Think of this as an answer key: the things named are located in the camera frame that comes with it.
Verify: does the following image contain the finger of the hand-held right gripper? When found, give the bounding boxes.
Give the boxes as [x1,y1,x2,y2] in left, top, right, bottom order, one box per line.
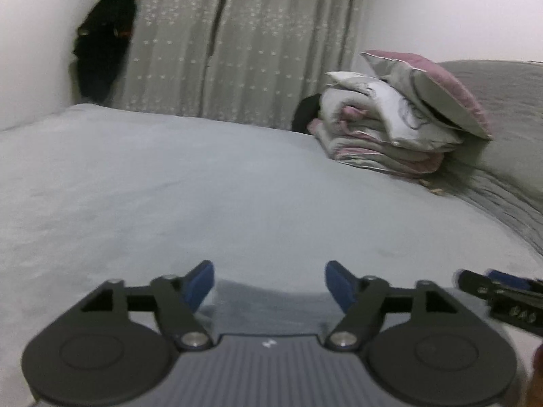
[486,268,543,294]
[456,269,506,303]

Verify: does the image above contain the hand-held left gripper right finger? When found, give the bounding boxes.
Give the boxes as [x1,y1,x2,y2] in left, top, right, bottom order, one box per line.
[325,260,467,352]

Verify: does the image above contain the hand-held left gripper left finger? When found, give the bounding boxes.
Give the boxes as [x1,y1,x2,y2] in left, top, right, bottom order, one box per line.
[78,260,215,352]

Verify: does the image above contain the grey printed knit sweater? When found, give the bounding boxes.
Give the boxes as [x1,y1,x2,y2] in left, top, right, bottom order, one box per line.
[199,277,345,336]

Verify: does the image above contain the black hanging clothes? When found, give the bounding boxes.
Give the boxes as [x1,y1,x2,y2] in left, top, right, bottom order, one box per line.
[71,0,138,104]

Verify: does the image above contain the grey bed headboard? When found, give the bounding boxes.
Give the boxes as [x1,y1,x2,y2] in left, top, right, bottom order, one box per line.
[436,60,543,257]

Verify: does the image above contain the black cloth bundle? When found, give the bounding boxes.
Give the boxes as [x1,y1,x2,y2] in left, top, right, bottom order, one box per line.
[292,94,324,133]

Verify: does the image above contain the grey and pink pillow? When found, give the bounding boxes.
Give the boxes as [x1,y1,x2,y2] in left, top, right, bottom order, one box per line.
[360,50,495,140]

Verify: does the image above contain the grey star-patterned curtain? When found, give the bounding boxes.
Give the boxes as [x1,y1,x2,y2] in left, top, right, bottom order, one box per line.
[112,0,376,131]

